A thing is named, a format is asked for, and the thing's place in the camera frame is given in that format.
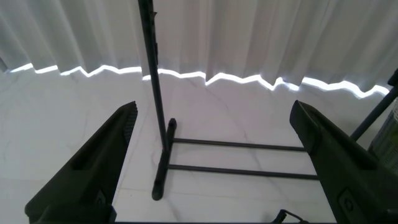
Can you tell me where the white laundry basket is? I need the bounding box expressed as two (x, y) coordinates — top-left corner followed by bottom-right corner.
(368, 98), (398, 175)

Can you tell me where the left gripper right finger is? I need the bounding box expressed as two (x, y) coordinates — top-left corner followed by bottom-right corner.
(289, 100), (398, 224)

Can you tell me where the black clothes rack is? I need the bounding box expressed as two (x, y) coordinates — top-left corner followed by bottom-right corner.
(137, 0), (398, 202)

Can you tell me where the black cable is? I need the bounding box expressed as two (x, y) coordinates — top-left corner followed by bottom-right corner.
(271, 208), (309, 223)

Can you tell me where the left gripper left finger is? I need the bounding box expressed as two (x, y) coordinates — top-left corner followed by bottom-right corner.
(24, 100), (139, 224)

